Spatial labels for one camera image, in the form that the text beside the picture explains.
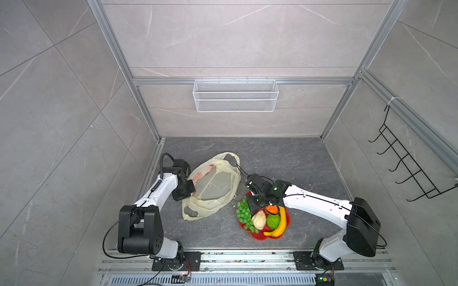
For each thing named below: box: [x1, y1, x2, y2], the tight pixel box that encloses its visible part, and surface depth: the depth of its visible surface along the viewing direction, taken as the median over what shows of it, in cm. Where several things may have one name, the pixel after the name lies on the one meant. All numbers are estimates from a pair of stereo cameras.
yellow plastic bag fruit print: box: [181, 152, 241, 221], surface depth 95 cm
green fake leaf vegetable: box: [266, 213, 281, 230], surface depth 80 cm
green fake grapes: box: [236, 196, 260, 234], surface depth 80 cm
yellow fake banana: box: [263, 205, 287, 238], surface depth 78 cm
